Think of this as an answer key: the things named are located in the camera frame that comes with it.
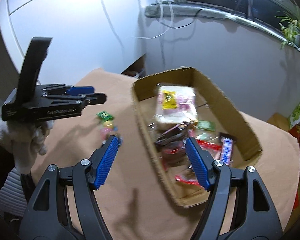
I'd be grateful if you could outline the striped sleeve forearm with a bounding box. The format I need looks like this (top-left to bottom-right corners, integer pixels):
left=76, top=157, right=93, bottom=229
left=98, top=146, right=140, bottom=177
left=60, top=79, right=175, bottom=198
left=0, top=168, right=27, bottom=217

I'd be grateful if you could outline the white cable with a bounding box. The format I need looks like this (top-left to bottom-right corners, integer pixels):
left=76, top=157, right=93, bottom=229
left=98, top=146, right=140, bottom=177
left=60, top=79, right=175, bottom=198
left=132, top=0, right=176, bottom=40

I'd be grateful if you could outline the potted spider plant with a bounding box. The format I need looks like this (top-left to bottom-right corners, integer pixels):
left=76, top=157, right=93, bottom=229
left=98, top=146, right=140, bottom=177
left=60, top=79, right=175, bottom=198
left=275, top=0, right=300, bottom=50

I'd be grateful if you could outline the grey window sill padding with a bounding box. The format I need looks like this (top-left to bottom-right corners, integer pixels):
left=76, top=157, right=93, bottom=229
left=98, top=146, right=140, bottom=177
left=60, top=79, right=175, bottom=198
left=145, top=4, right=286, bottom=42

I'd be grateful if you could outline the red clear snack bag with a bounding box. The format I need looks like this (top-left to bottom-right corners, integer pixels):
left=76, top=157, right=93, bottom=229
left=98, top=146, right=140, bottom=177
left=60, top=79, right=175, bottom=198
left=154, top=123, right=222, bottom=191

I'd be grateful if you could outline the green candy packet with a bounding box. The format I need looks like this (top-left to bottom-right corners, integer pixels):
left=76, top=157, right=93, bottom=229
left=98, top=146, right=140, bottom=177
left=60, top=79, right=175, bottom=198
left=96, top=111, right=114, bottom=122

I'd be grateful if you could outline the cardboard box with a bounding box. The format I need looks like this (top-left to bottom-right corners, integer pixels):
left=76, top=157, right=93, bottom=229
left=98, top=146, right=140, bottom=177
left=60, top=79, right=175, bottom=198
left=132, top=67, right=262, bottom=208

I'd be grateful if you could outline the white gloved left hand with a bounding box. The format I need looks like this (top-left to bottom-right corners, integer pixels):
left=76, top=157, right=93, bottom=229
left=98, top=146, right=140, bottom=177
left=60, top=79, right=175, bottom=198
left=0, top=120, right=55, bottom=174

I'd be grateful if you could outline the Snickers bar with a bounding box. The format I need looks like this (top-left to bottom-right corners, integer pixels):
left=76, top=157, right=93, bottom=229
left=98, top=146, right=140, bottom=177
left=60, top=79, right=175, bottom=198
left=219, top=132, right=236, bottom=166

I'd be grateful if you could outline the green wrapped candy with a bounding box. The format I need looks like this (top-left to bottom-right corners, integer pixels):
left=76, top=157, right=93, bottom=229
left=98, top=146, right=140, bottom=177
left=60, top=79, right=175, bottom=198
left=197, top=120, right=216, bottom=132

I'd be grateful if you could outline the pink bread package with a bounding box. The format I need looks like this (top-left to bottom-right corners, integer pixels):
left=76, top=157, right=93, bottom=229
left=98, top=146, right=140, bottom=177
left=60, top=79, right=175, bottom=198
left=154, top=85, right=198, bottom=130

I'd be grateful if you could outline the black cable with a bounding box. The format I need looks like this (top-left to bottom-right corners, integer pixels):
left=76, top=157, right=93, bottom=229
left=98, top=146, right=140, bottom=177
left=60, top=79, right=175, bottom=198
left=162, top=8, right=206, bottom=29

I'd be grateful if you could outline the black tripod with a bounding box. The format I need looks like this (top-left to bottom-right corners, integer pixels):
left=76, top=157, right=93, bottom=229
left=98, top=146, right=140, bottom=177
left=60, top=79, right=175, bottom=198
left=231, top=0, right=254, bottom=21

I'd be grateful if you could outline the yellow jelly cup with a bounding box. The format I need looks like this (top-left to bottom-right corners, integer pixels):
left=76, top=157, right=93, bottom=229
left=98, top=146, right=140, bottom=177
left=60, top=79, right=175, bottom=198
left=100, top=120, right=118, bottom=140

